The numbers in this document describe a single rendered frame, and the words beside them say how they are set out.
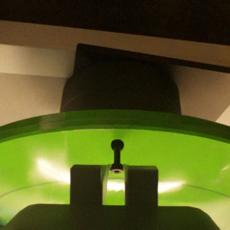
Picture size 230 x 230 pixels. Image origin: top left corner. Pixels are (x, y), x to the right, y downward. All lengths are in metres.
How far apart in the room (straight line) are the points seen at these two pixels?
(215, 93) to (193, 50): 0.06
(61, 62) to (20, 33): 0.06
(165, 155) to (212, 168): 0.04
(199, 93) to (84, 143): 0.22
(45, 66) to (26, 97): 0.07
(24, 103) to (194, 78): 0.22
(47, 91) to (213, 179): 0.25
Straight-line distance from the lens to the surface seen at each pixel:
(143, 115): 0.18
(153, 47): 0.36
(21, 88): 0.40
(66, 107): 0.33
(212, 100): 0.40
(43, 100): 0.41
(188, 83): 0.36
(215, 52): 0.38
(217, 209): 0.25
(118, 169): 0.17
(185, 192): 0.22
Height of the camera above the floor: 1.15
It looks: 34 degrees down
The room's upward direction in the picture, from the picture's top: 178 degrees counter-clockwise
